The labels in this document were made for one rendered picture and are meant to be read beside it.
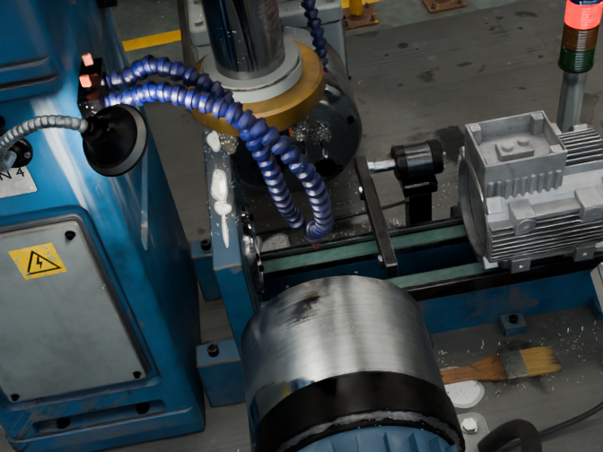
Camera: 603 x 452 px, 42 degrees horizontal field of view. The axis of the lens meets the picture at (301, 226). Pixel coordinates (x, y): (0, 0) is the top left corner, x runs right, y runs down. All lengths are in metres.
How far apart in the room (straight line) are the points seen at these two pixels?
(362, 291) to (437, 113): 0.88
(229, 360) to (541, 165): 0.55
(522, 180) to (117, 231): 0.58
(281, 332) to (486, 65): 1.14
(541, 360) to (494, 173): 0.35
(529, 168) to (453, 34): 0.93
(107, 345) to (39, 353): 0.09
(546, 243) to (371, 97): 0.75
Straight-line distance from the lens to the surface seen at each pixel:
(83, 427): 1.29
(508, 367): 1.34
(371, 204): 1.26
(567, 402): 1.32
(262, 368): 0.96
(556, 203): 1.22
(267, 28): 0.96
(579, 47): 1.51
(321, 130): 1.34
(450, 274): 1.30
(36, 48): 0.81
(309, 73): 1.02
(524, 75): 1.92
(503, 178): 1.18
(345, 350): 0.91
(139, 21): 3.98
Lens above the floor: 1.91
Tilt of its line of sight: 45 degrees down
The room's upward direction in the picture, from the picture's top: 10 degrees counter-clockwise
